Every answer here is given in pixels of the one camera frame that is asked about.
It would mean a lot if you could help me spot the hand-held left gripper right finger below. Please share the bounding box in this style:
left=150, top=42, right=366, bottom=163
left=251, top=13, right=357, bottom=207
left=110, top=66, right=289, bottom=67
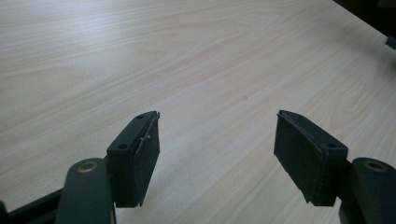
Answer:
left=274, top=109, right=349, bottom=207

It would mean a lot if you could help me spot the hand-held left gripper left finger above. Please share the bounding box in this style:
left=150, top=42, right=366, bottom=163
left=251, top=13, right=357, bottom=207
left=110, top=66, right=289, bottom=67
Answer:
left=106, top=110, right=162, bottom=208

